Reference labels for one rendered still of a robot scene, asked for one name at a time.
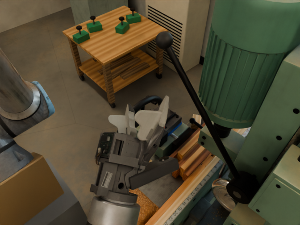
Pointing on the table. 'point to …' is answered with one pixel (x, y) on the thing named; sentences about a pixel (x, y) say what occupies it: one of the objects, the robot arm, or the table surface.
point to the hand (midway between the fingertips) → (149, 100)
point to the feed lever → (239, 180)
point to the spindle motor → (245, 56)
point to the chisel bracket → (233, 146)
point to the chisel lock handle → (195, 122)
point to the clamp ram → (180, 139)
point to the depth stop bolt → (222, 167)
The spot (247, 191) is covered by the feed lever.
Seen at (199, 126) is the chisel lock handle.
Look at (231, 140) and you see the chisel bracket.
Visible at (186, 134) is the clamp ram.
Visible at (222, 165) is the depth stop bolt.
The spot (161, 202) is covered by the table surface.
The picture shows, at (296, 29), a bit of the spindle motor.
